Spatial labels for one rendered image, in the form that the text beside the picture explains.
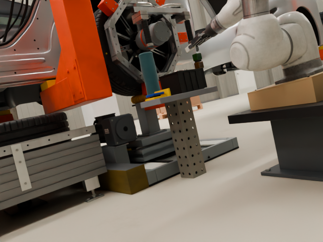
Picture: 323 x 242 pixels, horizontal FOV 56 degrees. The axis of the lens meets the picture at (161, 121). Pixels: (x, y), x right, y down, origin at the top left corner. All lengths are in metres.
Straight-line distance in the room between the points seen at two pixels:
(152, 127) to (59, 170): 0.77
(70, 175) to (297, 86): 1.13
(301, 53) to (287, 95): 0.18
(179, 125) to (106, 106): 5.68
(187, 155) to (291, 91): 0.62
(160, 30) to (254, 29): 0.82
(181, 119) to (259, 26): 0.63
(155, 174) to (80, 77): 0.65
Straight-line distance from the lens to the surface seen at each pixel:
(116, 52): 1.88
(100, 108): 7.16
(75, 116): 11.14
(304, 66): 1.38
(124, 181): 1.62
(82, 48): 1.67
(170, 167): 1.75
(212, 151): 1.99
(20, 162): 1.56
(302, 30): 1.39
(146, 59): 1.84
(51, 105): 2.09
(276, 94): 1.34
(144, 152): 1.91
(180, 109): 1.59
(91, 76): 1.65
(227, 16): 1.63
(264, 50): 1.23
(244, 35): 1.24
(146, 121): 2.09
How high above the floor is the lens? 0.42
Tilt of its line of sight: 3 degrees down
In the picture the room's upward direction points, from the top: 13 degrees counter-clockwise
